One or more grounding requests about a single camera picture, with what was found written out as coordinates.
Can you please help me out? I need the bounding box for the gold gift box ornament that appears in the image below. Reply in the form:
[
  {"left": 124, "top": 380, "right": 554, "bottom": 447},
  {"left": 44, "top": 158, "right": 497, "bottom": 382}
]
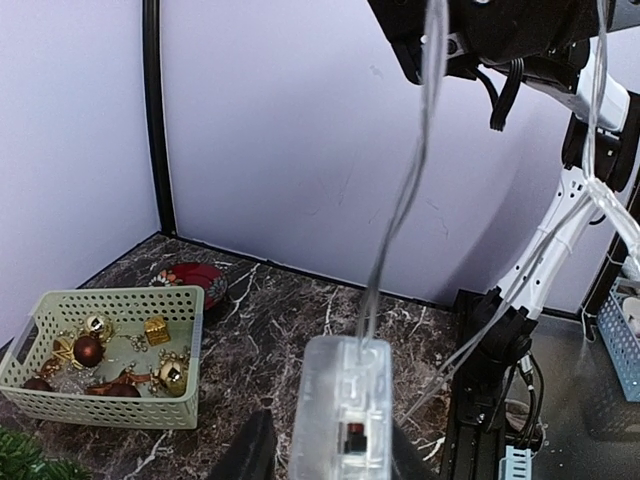
[{"left": 144, "top": 315, "right": 171, "bottom": 346}]

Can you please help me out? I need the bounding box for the black front table rail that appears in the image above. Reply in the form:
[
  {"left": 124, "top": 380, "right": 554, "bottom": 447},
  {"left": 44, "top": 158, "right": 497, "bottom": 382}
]
[{"left": 439, "top": 289, "right": 506, "bottom": 479}]

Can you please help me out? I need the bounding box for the white slotted cable duct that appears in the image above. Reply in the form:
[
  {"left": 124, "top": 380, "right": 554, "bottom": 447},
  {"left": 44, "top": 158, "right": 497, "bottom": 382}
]
[{"left": 498, "top": 445, "right": 532, "bottom": 480}]

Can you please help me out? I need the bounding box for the right black frame post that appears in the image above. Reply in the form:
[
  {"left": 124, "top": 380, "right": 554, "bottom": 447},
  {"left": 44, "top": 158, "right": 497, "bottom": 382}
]
[{"left": 141, "top": 0, "right": 177, "bottom": 235}]

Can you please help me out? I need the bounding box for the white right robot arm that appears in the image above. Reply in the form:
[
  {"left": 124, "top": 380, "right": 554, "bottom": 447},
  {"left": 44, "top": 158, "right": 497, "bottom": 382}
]
[{"left": 315, "top": 1, "right": 617, "bottom": 410}]

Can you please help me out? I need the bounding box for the blue perforated basket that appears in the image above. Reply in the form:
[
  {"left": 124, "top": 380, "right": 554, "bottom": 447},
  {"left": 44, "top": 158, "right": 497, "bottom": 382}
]
[{"left": 597, "top": 277, "right": 639, "bottom": 403}]

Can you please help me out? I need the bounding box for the silver glitter star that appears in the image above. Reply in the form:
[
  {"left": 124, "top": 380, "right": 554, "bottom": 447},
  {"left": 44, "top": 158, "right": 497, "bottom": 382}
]
[{"left": 48, "top": 366, "right": 96, "bottom": 395}]

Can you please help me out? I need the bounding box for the gold star ornament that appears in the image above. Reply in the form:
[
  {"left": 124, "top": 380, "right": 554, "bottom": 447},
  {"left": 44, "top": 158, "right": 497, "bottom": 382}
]
[{"left": 52, "top": 337, "right": 75, "bottom": 364}]

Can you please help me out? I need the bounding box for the gold shiny bauble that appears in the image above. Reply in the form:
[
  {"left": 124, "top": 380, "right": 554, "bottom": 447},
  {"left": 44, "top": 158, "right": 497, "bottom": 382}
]
[
  {"left": 84, "top": 313, "right": 113, "bottom": 340},
  {"left": 159, "top": 360, "right": 188, "bottom": 397}
]

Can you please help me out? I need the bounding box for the pale green perforated basket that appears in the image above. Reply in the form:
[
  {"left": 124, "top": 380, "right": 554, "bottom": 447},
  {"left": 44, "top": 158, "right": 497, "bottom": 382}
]
[{"left": 1, "top": 285, "right": 205, "bottom": 430}]

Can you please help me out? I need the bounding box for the small green christmas tree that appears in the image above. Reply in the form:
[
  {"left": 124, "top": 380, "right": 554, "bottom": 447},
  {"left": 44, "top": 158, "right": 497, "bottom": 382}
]
[{"left": 1, "top": 427, "right": 92, "bottom": 480}]

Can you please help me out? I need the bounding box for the clear battery box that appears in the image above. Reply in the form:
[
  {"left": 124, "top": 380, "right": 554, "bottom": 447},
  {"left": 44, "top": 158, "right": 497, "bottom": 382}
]
[{"left": 287, "top": 336, "right": 393, "bottom": 479}]

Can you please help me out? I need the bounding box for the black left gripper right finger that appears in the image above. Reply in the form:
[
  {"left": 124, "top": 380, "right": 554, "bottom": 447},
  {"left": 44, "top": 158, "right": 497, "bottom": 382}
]
[{"left": 391, "top": 421, "right": 438, "bottom": 480}]

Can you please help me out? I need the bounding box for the brown matte bauble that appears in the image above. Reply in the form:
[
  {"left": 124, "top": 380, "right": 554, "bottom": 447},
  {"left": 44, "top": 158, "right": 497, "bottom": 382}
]
[
  {"left": 73, "top": 335, "right": 104, "bottom": 368},
  {"left": 104, "top": 383, "right": 141, "bottom": 398}
]

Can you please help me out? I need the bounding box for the clear string light wire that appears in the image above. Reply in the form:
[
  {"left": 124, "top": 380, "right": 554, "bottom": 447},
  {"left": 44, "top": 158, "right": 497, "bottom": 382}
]
[{"left": 357, "top": 0, "right": 640, "bottom": 421}]

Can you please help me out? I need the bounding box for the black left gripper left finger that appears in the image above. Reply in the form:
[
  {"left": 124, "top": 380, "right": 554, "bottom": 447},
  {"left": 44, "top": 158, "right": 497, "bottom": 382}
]
[{"left": 207, "top": 409, "right": 275, "bottom": 480}]

